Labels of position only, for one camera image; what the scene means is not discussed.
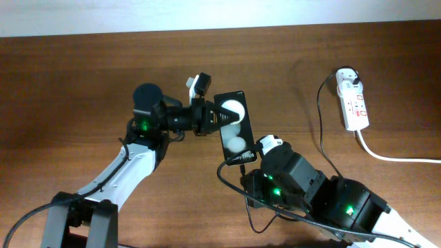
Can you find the black Samsung flip smartphone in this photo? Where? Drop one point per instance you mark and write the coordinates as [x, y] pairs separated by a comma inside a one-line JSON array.
[[236, 136]]

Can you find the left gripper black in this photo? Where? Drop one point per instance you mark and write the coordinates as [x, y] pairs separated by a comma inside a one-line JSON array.
[[207, 126]]

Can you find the white power strip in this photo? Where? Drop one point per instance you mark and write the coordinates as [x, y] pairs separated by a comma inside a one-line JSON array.
[[353, 107]]

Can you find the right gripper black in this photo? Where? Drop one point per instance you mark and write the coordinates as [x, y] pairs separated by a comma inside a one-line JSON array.
[[254, 180]]

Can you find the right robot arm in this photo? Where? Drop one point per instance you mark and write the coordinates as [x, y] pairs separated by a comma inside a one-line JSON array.
[[343, 209]]

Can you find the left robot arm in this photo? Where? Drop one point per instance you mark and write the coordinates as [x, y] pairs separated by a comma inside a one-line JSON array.
[[89, 218]]

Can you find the white USB charger plug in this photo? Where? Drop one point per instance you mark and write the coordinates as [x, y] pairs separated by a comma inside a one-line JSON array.
[[348, 88]]

